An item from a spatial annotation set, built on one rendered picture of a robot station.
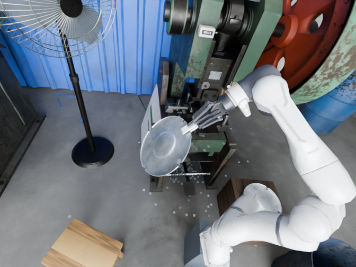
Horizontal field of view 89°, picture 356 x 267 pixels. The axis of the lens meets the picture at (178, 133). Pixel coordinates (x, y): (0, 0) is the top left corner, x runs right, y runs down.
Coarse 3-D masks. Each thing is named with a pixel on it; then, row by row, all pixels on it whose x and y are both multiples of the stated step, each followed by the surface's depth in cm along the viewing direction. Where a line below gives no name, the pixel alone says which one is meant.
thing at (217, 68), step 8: (216, 56) 103; (224, 56) 105; (216, 64) 104; (224, 64) 105; (208, 72) 108; (216, 72) 108; (224, 72) 109; (208, 80) 112; (216, 80) 112; (224, 80) 113; (200, 88) 116; (208, 88) 115; (216, 88) 117; (200, 96) 120; (208, 96) 117; (216, 96) 118
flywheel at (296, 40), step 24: (288, 0) 104; (312, 0) 88; (336, 0) 74; (288, 24) 98; (312, 24) 99; (336, 24) 74; (264, 48) 121; (288, 48) 102; (312, 48) 88; (288, 72) 102; (312, 72) 84
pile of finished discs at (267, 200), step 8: (256, 184) 144; (248, 192) 138; (256, 192) 139; (264, 192) 140; (272, 192) 141; (256, 200) 134; (264, 200) 135; (272, 200) 137; (264, 208) 130; (272, 208) 132; (280, 208) 133
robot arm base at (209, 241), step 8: (208, 232) 99; (200, 240) 103; (208, 240) 98; (216, 240) 93; (208, 248) 97; (216, 248) 94; (224, 248) 94; (232, 248) 99; (208, 256) 97; (216, 256) 93; (224, 256) 94; (208, 264) 96; (216, 264) 96; (224, 264) 97
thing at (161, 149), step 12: (168, 120) 88; (180, 120) 83; (156, 132) 89; (168, 132) 84; (180, 132) 80; (144, 144) 91; (156, 144) 85; (168, 144) 80; (180, 144) 77; (144, 156) 87; (156, 156) 82; (168, 156) 78; (180, 156) 75; (156, 168) 80; (168, 168) 76
